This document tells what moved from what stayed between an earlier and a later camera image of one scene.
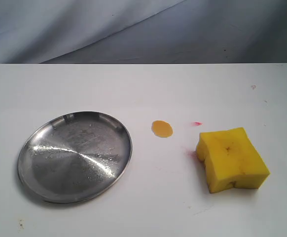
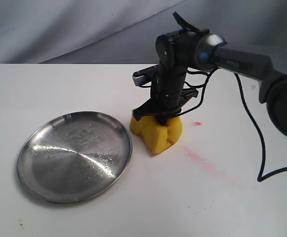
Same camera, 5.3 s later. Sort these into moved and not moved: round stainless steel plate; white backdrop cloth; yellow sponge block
Moved: yellow sponge block
Not moved: round stainless steel plate; white backdrop cloth
